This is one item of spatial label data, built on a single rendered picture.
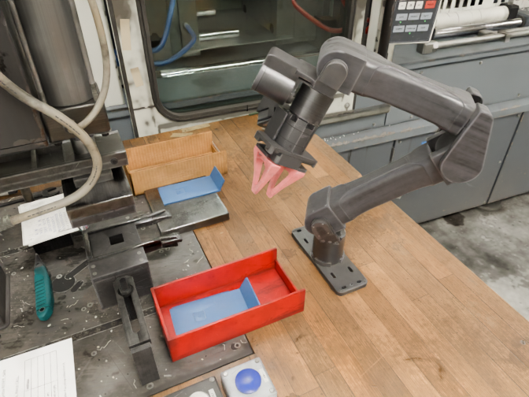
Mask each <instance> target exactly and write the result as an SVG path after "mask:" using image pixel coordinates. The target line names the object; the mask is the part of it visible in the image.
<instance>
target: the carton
mask: <svg viewBox="0 0 529 397"><path fill-rule="evenodd" d="M125 150H126V153H127V156H128V163H129V165H124V171H125V173H126V176H127V178H128V182H129V184H130V187H131V190H132V193H133V195H134V197H135V196H138V195H144V194H145V193H144V191H146V190H149V189H153V188H156V187H162V186H165V185H169V184H174V183H178V182H181V181H185V180H190V179H194V178H197V177H200V176H210V174H211V172H212V171H213V167H214V166H216V167H217V169H218V170H219V172H220V174H221V175H222V174H225V173H228V165H227V152H226V150H222V151H219V150H218V148H217V147H216V145H215V144H214V142H213V140H212V131H207V132H200V133H197V134H193V135H186V136H182V137H179V138H174V139H168V140H164V141H160V142H156V143H149V144H146V145H142V146H138V147H131V148H128V149H125Z"/></svg>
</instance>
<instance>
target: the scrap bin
mask: <svg viewBox="0 0 529 397"><path fill-rule="evenodd" d="M246 277H248V279H249V281H250V283H251V285H252V288H253V290H254V292H255V294H256V296H257V298H258V300H259V302H260V305H258V306H255V307H252V308H249V309H248V310H244V311H242V312H239V313H236V314H233V315H231V316H229V317H225V318H223V319H220V320H218V321H214V322H212V323H209V324H207V325H203V326H202V327H199V328H196V329H193V330H190V331H189V332H185V333H183V334H180V335H178V336H177V335H176V332H175V329H174V326H173V323H172V317H171V314H170V311H169V309H171V308H172V307H174V306H178V305H182V304H184V303H187V302H192V301H195V300H198V299H203V298H205V297H208V296H211V295H215V294H219V293H221V292H224V291H233V290H235V289H238V288H240V286H241V285H242V282H243V281H244V280H245V278H246ZM150 291H151V295H152V298H153V301H154V307H155V310H156V313H157V317H158V320H159V322H160V326H161V330H162V332H163V335H164V338H165V342H166V344H167V347H168V351H169V354H170V357H171V360H172V362H175V361H178V360H180V359H182V358H185V357H187V356H190V355H192V354H196V353H198V352H200V351H203V350H205V349H208V348H210V347H213V346H216V345H218V344H220V343H223V342H226V341H228V340H230V339H234V338H236V337H238V336H241V335H244V334H246V333H248V332H252V331H253V330H256V329H259V328H262V327H264V326H266V325H270V324H271V323H274V322H277V321H280V320H282V319H284V318H286V317H289V316H292V315H294V314H298V313H300V312H302V311H304V306H305V288H303V289H301V290H298V289H297V288H296V287H295V286H294V284H293V282H292V281H291V280H290V278H289V276H288V275H287V274H286V272H285V271H284V269H283V267H282V266H281V265H280V263H279V262H278V260H277V248H276V247H274V248H272V249H269V250H265V251H262V252H260V253H257V254H253V255H250V256H247V257H244V258H240V259H238V260H235V261H233V262H229V263H226V264H223V265H219V266H217V267H214V268H211V269H207V270H205V271H201V272H199V273H195V274H192V275H189V276H185V277H183V278H180V279H178V280H174V281H171V282H168V283H166V284H162V285H159V286H156V287H153V288H151V289H150Z"/></svg>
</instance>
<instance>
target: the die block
mask: <svg viewBox="0 0 529 397"><path fill-rule="evenodd" d="M122 242H124V238H123V237H121V238H118V239H113V240H110V245H113V244H117V243H122ZM122 276H132V277H133V280H134V283H135V288H136V291H137V293H138V297H142V296H144V295H148V294H151V291H150V289H151V288H153V287H154V284H153V280H152V276H151V273H150V267H149V266H145V267H142V268H140V269H135V270H132V271H130V272H127V273H122V274H120V275H117V276H112V277H110V278H107V279H104V280H100V281H97V282H94V283H92V284H93V286H94V289H95V292H96V295H97V297H98V301H99V303H100V306H101V308H102V310H104V309H106V308H109V307H111V306H115V305H118V302H117V297H116V293H115V290H114V286H113V282H114V281H115V280H116V279H117V278H119V277H122Z"/></svg>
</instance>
